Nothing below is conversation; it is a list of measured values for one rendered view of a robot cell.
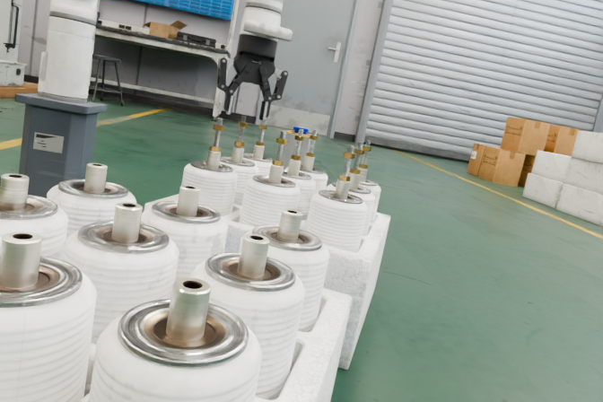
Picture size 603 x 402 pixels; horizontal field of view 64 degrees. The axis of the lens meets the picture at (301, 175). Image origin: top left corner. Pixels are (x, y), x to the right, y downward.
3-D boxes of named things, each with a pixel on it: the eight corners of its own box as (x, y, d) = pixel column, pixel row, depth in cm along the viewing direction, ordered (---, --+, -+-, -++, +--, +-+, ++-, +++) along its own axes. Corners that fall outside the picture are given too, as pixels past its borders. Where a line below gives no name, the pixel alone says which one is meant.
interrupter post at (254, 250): (231, 276, 39) (238, 237, 39) (241, 267, 42) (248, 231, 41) (258, 284, 39) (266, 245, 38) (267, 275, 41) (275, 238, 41)
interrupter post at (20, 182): (-10, 210, 44) (-7, 174, 44) (12, 205, 46) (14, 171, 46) (12, 215, 44) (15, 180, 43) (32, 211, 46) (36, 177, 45)
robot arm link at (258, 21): (245, 30, 85) (250, -6, 84) (231, 34, 96) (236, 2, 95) (292, 41, 89) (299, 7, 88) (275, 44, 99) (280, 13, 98)
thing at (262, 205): (225, 286, 81) (243, 181, 79) (232, 266, 91) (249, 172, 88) (282, 296, 82) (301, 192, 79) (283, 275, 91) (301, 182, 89)
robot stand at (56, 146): (0, 232, 104) (13, 93, 100) (30, 215, 119) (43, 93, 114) (71, 242, 106) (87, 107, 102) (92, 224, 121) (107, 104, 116)
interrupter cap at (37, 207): (-60, 208, 42) (-59, 200, 42) (11, 196, 49) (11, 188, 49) (13, 229, 41) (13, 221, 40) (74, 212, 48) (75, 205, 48)
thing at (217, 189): (232, 271, 89) (249, 175, 86) (184, 275, 82) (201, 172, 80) (206, 252, 96) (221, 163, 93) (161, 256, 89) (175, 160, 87)
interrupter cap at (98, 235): (56, 240, 40) (57, 232, 40) (112, 222, 47) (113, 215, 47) (138, 264, 38) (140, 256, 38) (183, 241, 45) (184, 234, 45)
